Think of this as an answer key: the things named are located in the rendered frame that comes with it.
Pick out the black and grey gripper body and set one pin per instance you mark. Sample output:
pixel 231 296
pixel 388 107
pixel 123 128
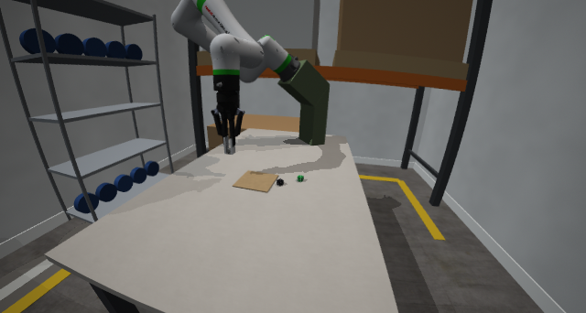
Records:
pixel 227 100

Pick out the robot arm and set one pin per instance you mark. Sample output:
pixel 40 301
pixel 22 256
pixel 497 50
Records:
pixel 230 51

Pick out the tan square mat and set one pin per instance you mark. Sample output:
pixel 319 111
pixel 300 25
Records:
pixel 257 181

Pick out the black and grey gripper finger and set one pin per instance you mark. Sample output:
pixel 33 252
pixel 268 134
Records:
pixel 223 131
pixel 232 126

